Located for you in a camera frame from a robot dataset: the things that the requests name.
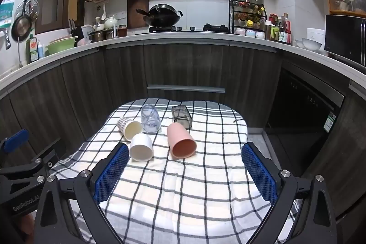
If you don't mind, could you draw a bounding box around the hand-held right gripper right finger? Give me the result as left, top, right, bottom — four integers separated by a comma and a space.
241, 142, 338, 244

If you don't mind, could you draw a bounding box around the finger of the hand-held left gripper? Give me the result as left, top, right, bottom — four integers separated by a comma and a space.
0, 138, 61, 185
0, 129, 30, 153

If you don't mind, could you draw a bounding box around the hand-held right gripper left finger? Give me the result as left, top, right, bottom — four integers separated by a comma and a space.
34, 143, 130, 244

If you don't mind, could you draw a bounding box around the plain white cup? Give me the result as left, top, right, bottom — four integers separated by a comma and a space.
129, 133, 154, 162

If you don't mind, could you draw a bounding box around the white striped cup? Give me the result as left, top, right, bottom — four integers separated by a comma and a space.
117, 116, 143, 140

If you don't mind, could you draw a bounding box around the clear glass cup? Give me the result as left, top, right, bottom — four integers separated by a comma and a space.
141, 104, 161, 134

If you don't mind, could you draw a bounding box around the pink cup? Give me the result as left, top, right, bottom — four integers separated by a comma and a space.
167, 122, 197, 160

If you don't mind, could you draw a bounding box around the dark transparent square cup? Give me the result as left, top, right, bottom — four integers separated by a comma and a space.
172, 105, 193, 129

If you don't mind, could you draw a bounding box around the person's left hand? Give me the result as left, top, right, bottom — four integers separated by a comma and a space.
19, 213, 35, 236

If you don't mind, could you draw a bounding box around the black white checked cloth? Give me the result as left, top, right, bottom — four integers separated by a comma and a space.
50, 98, 301, 244

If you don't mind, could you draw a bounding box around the black built-in dishwasher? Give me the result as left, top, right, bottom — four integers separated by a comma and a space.
264, 67, 346, 173

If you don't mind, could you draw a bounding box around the green dish soap bottle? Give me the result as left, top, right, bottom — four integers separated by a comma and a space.
26, 34, 39, 63

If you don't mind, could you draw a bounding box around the green plastic basin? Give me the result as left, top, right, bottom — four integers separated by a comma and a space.
46, 36, 78, 55

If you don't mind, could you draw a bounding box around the hanging frying pan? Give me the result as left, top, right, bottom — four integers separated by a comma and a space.
11, 15, 32, 68

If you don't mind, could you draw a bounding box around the knife block with knives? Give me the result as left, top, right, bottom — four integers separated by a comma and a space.
68, 19, 84, 39

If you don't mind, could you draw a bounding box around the white kettle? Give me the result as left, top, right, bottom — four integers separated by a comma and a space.
81, 24, 95, 43

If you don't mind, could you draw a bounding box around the hanging pot lid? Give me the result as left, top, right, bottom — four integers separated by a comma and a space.
16, 0, 39, 22

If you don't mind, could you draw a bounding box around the stack of white bowls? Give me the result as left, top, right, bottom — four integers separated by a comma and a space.
301, 38, 322, 51

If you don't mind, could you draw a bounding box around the white rice cooker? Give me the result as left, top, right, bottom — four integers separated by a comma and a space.
307, 28, 326, 43

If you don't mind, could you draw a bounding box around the white teapot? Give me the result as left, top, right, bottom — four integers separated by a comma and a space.
103, 16, 118, 30

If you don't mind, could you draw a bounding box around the black microwave oven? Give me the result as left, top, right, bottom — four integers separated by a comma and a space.
324, 15, 366, 66

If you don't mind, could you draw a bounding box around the black gas stove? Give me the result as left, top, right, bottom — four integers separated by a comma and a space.
149, 23, 229, 33

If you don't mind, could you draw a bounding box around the black wok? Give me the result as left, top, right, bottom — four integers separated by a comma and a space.
135, 4, 183, 27

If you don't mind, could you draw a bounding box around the dark wooden cutting board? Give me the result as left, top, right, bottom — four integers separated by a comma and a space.
127, 0, 150, 29

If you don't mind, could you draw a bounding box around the grey drawer handle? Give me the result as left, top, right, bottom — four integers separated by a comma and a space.
147, 84, 226, 94

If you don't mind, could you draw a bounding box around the black wire spice rack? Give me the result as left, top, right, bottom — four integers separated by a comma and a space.
229, 0, 268, 35

